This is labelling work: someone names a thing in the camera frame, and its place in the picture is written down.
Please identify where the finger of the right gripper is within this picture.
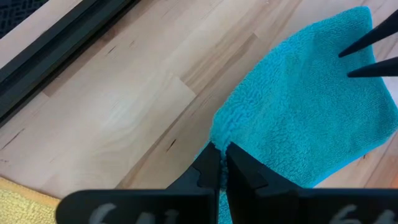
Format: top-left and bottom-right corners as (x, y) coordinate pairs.
(338, 9), (398, 58)
(347, 56), (398, 78)

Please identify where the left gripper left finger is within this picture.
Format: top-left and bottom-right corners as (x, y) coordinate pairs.
(167, 141), (222, 191)

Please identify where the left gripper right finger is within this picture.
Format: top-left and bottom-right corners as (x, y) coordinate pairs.
(225, 142), (301, 224)

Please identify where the teal microfiber towel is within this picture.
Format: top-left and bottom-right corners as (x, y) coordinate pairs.
(194, 6), (398, 224)

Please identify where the yellow microfiber towel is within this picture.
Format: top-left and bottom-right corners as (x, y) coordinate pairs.
(0, 177), (62, 224)

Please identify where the black perforated floor grate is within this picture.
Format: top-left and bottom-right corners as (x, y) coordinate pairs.
(0, 0), (50, 40)

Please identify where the black aluminium table frame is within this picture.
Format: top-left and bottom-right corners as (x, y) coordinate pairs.
(0, 0), (142, 127)

